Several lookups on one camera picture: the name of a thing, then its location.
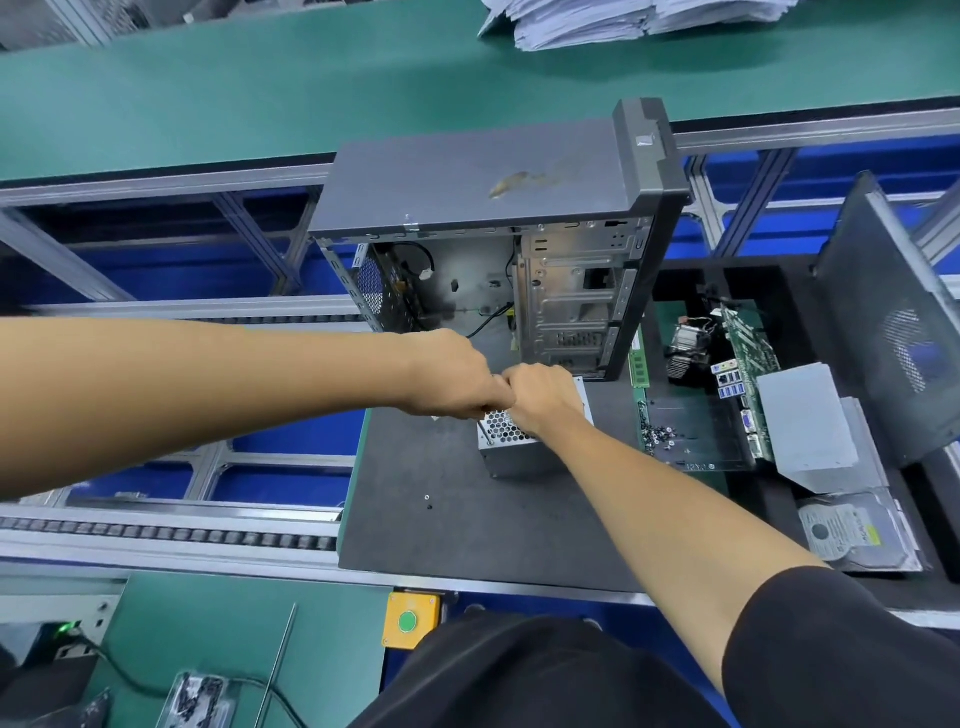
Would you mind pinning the person's right hand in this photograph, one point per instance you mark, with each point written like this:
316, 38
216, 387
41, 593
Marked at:
543, 402

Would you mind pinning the person's left hand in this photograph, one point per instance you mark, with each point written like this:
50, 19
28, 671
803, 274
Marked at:
450, 375

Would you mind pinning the silver power supply unit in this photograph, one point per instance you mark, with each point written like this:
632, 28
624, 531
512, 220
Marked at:
503, 453

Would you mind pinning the silver optical drive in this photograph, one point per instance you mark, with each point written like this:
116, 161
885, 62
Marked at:
810, 428

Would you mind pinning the person's right forearm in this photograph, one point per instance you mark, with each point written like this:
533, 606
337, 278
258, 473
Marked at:
675, 540

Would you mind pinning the person's left forearm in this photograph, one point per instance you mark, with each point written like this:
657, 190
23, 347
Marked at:
195, 398

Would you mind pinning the person's black trousers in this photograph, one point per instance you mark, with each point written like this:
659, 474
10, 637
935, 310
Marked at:
525, 675

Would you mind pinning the person's black shirt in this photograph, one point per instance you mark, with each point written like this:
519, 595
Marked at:
840, 653

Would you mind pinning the green memory stick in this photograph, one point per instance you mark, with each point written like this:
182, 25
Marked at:
639, 360

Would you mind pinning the clear plastic tray with screws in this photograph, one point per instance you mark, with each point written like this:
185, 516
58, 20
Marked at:
690, 428

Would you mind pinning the dark grey foam mat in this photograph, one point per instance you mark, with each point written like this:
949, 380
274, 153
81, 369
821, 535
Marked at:
450, 525

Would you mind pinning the processor cooler with fan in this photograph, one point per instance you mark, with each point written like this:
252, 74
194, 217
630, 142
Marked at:
690, 345

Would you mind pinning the grey computer tower case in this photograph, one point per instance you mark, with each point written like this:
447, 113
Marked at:
465, 173

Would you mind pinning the green motherboard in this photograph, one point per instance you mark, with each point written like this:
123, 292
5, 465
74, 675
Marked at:
750, 345

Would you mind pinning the yellow box with green button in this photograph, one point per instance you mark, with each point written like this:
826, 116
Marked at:
410, 620

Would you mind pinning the black foam tray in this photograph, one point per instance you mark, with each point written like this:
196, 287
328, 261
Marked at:
795, 300

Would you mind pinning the silver hard drive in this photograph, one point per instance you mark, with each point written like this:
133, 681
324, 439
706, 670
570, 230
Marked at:
855, 533

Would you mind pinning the dark grey case side panel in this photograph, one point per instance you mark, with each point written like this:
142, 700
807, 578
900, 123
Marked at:
900, 330

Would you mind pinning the stack of white papers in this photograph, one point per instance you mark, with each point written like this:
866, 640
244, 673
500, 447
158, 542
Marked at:
630, 18

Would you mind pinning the clear plastic screw box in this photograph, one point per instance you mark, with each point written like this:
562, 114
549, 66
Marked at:
195, 702

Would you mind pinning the aluminium conveyor frame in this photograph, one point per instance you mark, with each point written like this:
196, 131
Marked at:
180, 558

